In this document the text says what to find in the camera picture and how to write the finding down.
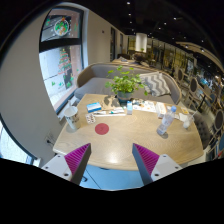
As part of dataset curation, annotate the white paper napkin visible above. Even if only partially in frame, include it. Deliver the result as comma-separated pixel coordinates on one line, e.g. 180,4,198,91
178,112,190,123

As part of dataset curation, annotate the group of ceiling lights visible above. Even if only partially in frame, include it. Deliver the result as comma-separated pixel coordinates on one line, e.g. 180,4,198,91
124,0,208,54

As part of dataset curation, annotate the white printed paper cup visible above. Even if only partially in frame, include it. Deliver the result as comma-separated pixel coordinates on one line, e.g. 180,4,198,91
63,105,82,131

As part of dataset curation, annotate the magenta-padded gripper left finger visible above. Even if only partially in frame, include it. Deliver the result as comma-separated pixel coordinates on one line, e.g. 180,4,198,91
41,142,92,186

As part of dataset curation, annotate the grey white chevron cushion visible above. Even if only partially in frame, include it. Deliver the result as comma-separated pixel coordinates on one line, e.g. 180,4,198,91
139,71,172,98

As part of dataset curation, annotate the flat round red coaster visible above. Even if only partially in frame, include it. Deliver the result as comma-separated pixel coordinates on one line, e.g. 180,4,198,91
94,122,110,136

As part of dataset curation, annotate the grey curved sofa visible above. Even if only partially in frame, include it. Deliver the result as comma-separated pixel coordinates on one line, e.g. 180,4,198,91
73,62,183,106

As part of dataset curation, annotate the clear plastic cup with straw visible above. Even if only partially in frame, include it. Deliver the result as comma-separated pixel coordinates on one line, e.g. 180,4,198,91
182,109,198,130

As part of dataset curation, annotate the blister pill pack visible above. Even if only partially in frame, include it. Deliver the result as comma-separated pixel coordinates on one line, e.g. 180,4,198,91
85,113,97,125

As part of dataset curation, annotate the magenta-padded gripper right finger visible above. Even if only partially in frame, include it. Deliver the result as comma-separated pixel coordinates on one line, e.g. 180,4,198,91
131,143,183,186

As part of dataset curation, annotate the flat blue white box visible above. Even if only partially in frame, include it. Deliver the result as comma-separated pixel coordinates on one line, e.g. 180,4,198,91
86,102,103,114

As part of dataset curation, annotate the black-framed decorated window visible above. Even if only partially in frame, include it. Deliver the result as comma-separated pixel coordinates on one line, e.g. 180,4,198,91
38,5,84,114

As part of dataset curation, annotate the green potted plant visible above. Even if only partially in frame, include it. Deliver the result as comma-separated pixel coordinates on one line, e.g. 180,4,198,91
105,65,149,104

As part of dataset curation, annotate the colourful printed leaflet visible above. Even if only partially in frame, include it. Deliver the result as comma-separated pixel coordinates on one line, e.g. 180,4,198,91
132,99,158,114

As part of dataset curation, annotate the group of dining chairs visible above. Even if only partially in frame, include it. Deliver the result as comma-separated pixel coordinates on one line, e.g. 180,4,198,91
171,66,224,158

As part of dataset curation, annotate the long white paper strip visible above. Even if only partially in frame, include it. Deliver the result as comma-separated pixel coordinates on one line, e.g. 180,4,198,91
94,113,127,118

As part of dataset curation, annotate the white round column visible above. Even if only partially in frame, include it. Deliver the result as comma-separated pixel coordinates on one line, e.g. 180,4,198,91
134,32,148,54

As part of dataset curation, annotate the long white medicine box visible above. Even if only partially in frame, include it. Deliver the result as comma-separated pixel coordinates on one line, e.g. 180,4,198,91
155,101,167,118

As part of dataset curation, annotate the small light blue box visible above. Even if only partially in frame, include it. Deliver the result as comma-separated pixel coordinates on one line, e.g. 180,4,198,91
126,100,134,116

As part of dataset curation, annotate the white tube with teal cap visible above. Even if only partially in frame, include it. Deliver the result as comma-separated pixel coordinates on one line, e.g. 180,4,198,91
99,109,126,115

